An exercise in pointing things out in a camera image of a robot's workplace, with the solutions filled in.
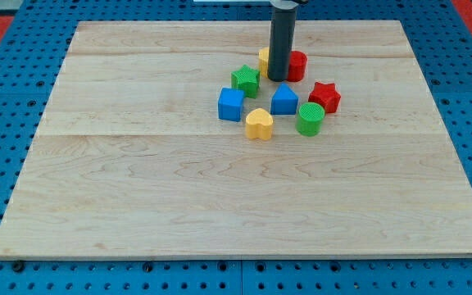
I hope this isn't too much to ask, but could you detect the green star block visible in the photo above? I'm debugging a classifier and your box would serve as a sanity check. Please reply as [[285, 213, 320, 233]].
[[231, 65, 260, 98]]

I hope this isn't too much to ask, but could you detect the light wooden board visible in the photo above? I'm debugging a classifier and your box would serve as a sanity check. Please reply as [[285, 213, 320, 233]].
[[0, 20, 472, 261]]

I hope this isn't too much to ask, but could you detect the yellow hexagon block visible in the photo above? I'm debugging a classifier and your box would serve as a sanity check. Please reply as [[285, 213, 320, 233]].
[[258, 47, 270, 78]]

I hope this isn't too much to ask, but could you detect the yellow heart block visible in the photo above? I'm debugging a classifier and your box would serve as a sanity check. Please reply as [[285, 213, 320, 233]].
[[245, 108, 274, 140]]

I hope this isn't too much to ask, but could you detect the green cylinder block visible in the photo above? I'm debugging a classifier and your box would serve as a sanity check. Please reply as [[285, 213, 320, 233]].
[[295, 102, 325, 137]]

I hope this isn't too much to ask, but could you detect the red star block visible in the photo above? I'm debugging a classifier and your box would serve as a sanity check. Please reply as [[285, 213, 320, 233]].
[[308, 82, 341, 113]]

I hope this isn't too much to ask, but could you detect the blue cube block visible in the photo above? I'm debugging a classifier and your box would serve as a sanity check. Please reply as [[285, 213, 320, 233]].
[[217, 88, 244, 122]]

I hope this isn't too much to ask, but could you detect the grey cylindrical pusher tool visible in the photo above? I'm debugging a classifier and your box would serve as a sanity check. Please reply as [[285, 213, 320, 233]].
[[267, 0, 298, 82]]

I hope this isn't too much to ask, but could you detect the red cylinder block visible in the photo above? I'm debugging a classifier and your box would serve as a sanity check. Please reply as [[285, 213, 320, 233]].
[[287, 51, 308, 82]]

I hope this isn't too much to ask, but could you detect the blue triangle block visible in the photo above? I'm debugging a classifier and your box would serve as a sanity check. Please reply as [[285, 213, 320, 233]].
[[270, 83, 298, 115]]

